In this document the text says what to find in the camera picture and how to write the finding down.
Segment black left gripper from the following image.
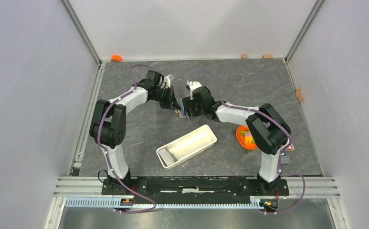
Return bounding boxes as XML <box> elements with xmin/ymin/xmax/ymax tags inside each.
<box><xmin>151</xmin><ymin>86</ymin><xmax>181</xmax><ymax>111</ymax></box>

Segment beige leather card holder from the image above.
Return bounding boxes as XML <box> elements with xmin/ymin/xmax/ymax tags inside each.
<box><xmin>175</xmin><ymin>98</ymin><xmax>187</xmax><ymax>118</ymax></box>

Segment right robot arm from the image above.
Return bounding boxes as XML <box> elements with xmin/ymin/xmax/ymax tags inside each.
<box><xmin>178</xmin><ymin>86</ymin><xmax>292</xmax><ymax>195</ymax></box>

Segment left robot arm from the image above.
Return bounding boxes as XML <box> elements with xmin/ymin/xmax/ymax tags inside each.
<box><xmin>89</xmin><ymin>70</ymin><xmax>179</xmax><ymax>194</ymax></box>

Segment white plastic tray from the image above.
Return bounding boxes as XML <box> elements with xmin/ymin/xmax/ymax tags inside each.
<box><xmin>156</xmin><ymin>125</ymin><xmax>217</xmax><ymax>169</ymax></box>

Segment orange bowl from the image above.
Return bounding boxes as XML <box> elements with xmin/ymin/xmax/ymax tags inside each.
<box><xmin>236</xmin><ymin>125</ymin><xmax>258</xmax><ymax>150</ymax></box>

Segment coloured toy blocks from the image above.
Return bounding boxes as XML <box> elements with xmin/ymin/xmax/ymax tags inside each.
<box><xmin>241</xmin><ymin>130</ymin><xmax>254</xmax><ymax>145</ymax></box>

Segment orange round cap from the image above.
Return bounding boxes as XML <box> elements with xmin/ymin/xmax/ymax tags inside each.
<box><xmin>110</xmin><ymin>55</ymin><xmax>122</xmax><ymax>62</ymax></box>

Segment wooden block right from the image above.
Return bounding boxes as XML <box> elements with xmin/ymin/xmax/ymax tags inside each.
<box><xmin>263</xmin><ymin>54</ymin><xmax>273</xmax><ymax>59</ymax></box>

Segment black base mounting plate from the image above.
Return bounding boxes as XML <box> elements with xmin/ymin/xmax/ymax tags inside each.
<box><xmin>101</xmin><ymin>176</ymin><xmax>289</xmax><ymax>204</ymax></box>

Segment blue small box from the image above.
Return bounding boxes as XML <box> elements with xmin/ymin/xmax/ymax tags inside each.
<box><xmin>281</xmin><ymin>155</ymin><xmax>291</xmax><ymax>166</ymax></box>

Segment curved wooden piece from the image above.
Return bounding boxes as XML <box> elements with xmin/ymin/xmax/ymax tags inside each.
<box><xmin>295</xmin><ymin>88</ymin><xmax>304</xmax><ymax>103</ymax></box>

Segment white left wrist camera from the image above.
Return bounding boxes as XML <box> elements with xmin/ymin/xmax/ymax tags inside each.
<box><xmin>160</xmin><ymin>74</ymin><xmax>174</xmax><ymax>89</ymax></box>

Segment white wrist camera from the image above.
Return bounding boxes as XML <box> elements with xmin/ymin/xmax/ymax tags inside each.
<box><xmin>186</xmin><ymin>81</ymin><xmax>202</xmax><ymax>96</ymax></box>
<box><xmin>160</xmin><ymin>74</ymin><xmax>174</xmax><ymax>89</ymax></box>

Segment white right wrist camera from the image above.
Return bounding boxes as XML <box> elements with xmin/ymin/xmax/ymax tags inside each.
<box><xmin>186</xmin><ymin>81</ymin><xmax>202</xmax><ymax>96</ymax></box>

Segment white toothed cable rail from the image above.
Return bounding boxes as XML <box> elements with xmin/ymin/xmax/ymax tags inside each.
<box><xmin>65</xmin><ymin>197</ymin><xmax>263</xmax><ymax>210</ymax></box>

